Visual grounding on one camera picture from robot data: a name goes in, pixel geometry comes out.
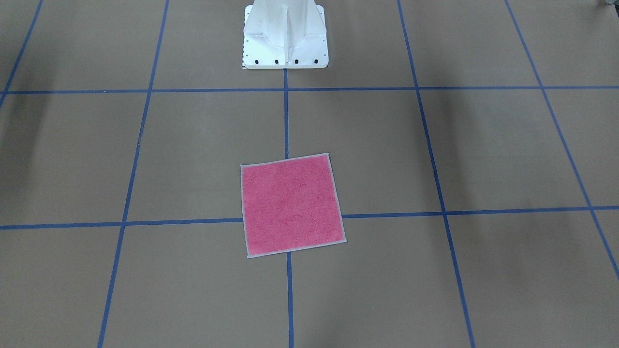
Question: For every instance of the pink and grey towel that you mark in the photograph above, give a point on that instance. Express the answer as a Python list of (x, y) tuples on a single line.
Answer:
[(290, 205)]

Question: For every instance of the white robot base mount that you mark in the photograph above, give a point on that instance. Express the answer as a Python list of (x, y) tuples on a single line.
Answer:
[(285, 34)]

